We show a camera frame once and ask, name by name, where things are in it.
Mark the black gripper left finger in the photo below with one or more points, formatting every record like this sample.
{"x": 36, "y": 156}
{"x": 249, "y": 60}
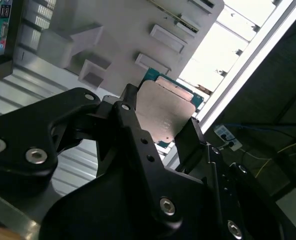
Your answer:
{"x": 25, "y": 140}

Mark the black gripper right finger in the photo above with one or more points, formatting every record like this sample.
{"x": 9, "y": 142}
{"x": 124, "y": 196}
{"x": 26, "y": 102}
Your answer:
{"x": 190, "y": 155}

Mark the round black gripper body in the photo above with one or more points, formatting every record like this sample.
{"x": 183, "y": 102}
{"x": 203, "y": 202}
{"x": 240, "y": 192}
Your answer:
{"x": 108, "y": 207}

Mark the silver CPU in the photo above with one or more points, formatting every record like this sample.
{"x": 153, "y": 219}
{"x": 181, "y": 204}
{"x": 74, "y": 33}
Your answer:
{"x": 163, "y": 112}

